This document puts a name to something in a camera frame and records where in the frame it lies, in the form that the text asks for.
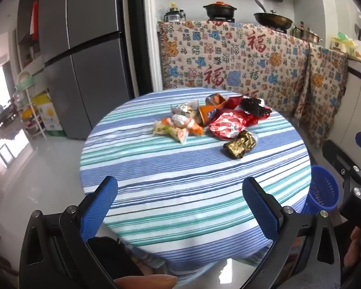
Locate wide printed blanket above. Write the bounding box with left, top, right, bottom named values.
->
left=158, top=20, right=312, bottom=121

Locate yellow white snack wrapper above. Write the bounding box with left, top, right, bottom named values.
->
left=153, top=119, right=188, bottom=144

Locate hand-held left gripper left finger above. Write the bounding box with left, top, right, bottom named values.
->
left=18, top=175, right=119, bottom=289

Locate gold foil wrapper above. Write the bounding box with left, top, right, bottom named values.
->
left=223, top=130, right=258, bottom=159

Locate blue plastic basket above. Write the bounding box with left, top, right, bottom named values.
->
left=302, top=165, right=340, bottom=216

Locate red wall decoration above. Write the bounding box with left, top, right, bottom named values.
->
left=30, top=1, right=39, bottom=40

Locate black clay pot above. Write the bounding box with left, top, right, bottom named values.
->
left=203, top=1, right=238, bottom=20

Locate dark red snack bag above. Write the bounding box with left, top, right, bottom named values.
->
left=226, top=95, right=244, bottom=111

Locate green basin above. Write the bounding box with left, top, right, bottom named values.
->
left=16, top=71, right=34, bottom=91

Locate black frying pan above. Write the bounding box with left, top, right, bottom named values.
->
left=253, top=0, right=294, bottom=31

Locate steel pot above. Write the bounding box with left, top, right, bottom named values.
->
left=292, top=26, right=324, bottom=44

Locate red printed packet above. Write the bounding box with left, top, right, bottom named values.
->
left=209, top=111, right=244, bottom=140

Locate red plastic bag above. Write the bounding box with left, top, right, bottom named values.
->
left=235, top=110, right=261, bottom=127

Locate person's right hand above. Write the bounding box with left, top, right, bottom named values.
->
left=344, top=227, right=361, bottom=268

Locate brown orange snack bag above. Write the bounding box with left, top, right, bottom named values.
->
left=205, top=93, right=229, bottom=109

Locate glass jug with dark lid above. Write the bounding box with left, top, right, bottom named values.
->
left=164, top=10, right=182, bottom=23

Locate black plastic bag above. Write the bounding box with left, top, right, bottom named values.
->
left=239, top=97, right=273, bottom=118

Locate white storage rack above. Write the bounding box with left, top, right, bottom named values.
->
left=13, top=71, right=47, bottom=139

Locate yellow carton box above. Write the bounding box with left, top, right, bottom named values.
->
left=33, top=93, right=64, bottom=138

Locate narrow printed blanket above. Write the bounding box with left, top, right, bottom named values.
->
left=293, top=44, right=349, bottom=149

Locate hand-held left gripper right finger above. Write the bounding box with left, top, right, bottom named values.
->
left=242, top=177, right=342, bottom=289

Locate person's left hand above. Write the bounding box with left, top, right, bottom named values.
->
left=114, top=274, right=178, bottom=289

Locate grey refrigerator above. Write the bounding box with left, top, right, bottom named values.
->
left=38, top=0, right=139, bottom=140

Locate white orange snack wrapper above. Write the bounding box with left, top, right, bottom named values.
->
left=171, top=114, right=204, bottom=136

